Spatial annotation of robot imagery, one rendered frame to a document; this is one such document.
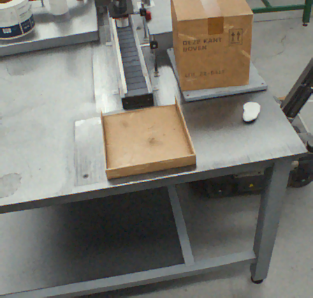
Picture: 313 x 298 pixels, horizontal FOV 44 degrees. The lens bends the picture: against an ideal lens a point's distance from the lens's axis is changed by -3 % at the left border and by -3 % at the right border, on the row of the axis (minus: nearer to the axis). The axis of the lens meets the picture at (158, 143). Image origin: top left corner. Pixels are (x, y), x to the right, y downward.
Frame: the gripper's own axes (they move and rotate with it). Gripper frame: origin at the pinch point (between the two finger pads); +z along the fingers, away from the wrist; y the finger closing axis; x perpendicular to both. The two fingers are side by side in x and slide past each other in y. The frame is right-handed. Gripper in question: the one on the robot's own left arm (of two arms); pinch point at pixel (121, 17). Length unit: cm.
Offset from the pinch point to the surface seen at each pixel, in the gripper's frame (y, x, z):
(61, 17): 27.3, -12.7, 15.2
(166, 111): -9, 51, -28
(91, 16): 13.6, -11.7, 16.9
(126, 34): -1.2, 7.7, 0.9
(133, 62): -1.2, 26.5, -14.4
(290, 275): -57, 123, 20
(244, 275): -36, 119, 23
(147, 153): 0, 65, -40
